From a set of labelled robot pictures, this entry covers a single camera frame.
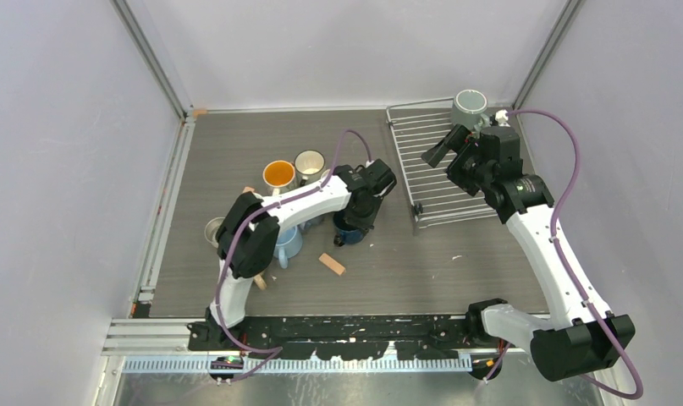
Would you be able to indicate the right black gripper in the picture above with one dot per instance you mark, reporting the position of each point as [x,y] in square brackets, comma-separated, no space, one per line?
[457,139]

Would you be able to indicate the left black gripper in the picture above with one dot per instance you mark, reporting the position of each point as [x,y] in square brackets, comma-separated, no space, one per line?
[355,222]

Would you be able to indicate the navy blue mug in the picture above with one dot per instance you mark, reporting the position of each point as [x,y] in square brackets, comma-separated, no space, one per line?
[349,230]

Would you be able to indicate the grey patterned mug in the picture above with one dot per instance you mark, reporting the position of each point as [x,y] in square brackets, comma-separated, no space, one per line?
[469,110]

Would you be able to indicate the small grey blue mug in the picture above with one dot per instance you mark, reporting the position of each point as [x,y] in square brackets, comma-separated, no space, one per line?
[305,226]

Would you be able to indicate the white fluted bowl cup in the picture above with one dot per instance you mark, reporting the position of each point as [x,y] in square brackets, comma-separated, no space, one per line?
[309,166]

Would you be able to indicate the light blue mug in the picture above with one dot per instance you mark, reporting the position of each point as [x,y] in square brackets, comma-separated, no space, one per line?
[289,244]

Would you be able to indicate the beige brown cup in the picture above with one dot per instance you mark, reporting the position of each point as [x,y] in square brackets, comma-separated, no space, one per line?
[211,230]

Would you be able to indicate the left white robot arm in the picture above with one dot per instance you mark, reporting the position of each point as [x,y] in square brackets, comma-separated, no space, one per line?
[248,235]

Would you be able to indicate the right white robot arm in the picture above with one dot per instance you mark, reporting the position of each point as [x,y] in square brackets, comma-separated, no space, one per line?
[577,337]

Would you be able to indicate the long light wooden block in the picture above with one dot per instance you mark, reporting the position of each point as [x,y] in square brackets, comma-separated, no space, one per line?
[332,264]

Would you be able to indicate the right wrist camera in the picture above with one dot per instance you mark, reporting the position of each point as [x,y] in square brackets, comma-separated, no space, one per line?
[498,119]

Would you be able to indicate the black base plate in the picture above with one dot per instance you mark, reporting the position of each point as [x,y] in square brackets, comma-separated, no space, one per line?
[348,337]

